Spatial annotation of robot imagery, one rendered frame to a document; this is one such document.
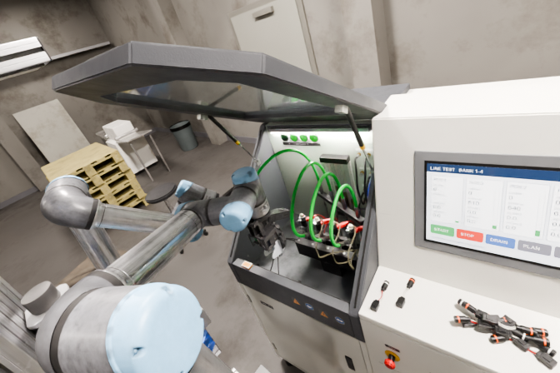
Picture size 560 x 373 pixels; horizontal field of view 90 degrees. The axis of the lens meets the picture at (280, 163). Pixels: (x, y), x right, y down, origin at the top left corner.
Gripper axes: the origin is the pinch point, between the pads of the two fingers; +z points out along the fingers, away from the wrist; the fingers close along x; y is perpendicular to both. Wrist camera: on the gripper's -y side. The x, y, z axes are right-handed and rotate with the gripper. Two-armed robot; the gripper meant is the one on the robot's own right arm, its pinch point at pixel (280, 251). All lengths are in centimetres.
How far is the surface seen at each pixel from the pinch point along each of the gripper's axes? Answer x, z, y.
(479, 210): 55, -5, -32
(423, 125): 39, -30, -38
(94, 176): -370, 44, -48
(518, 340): 66, 23, -13
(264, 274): -22.4, 27.8, -4.6
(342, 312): 16.9, 28.4, -3.0
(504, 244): 61, 4, -29
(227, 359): -81, 123, 14
